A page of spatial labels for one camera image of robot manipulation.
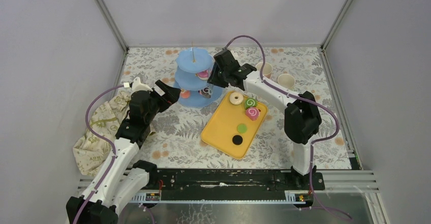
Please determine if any red sugared pastry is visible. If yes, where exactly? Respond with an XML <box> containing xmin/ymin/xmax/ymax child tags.
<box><xmin>180</xmin><ymin>89</ymin><xmax>191</xmax><ymax>99</ymax></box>

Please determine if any pink sprinkled donut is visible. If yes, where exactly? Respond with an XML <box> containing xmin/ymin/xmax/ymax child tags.
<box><xmin>196</xmin><ymin>70</ymin><xmax>210</xmax><ymax>80</ymax></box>

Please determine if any blue three-tier cake stand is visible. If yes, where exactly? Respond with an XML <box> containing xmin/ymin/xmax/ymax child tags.
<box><xmin>174</xmin><ymin>46</ymin><xmax>223</xmax><ymax>108</ymax></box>

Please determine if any white glazed donut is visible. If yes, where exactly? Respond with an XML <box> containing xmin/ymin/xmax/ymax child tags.
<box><xmin>229</xmin><ymin>92</ymin><xmax>244</xmax><ymax>105</ymax></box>

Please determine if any chocolate swirl roll cake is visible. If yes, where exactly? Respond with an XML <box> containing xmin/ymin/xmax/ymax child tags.
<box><xmin>198</xmin><ymin>87</ymin><xmax>212</xmax><ymax>99</ymax></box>

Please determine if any green swirl roll cake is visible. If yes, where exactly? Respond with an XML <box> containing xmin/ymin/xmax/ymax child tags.
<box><xmin>243</xmin><ymin>98</ymin><xmax>258</xmax><ymax>110</ymax></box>

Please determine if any pink ceramic mug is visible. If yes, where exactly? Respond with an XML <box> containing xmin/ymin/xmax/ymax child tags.
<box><xmin>255</xmin><ymin>62</ymin><xmax>273</xmax><ymax>79</ymax></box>

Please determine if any pink swirl roll cake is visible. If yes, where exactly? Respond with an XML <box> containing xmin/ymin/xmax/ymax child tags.
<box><xmin>245</xmin><ymin>107</ymin><xmax>260</xmax><ymax>121</ymax></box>

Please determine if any yellow serving tray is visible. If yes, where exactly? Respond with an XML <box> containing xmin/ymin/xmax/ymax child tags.
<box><xmin>201</xmin><ymin>90</ymin><xmax>268</xmax><ymax>159</ymax></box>

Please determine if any green ceramic mug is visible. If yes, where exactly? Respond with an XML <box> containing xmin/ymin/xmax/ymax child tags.
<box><xmin>277</xmin><ymin>74</ymin><xmax>296</xmax><ymax>89</ymax></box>

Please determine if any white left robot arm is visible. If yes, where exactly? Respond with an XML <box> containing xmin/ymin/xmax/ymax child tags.
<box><xmin>66</xmin><ymin>78</ymin><xmax>181</xmax><ymax>223</ymax></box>

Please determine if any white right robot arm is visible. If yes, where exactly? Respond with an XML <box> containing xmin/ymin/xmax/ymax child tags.
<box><xmin>208</xmin><ymin>48</ymin><xmax>322</xmax><ymax>189</ymax></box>

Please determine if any green macaron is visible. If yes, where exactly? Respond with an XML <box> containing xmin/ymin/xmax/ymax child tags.
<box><xmin>237</xmin><ymin>123</ymin><xmax>248</xmax><ymax>134</ymax></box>

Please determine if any black sandwich cookie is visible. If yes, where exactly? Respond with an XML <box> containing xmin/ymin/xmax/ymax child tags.
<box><xmin>232</xmin><ymin>135</ymin><xmax>243</xmax><ymax>145</ymax></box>

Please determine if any beige printed cloth bag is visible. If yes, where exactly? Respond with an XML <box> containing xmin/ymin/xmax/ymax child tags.
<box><xmin>73</xmin><ymin>90</ymin><xmax>131</xmax><ymax>176</ymax></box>

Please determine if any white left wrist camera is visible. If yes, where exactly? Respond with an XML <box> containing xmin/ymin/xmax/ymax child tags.
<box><xmin>130</xmin><ymin>77</ymin><xmax>152</xmax><ymax>92</ymax></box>

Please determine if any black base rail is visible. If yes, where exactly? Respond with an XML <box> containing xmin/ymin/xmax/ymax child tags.
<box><xmin>145</xmin><ymin>169</ymin><xmax>325</xmax><ymax>202</ymax></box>

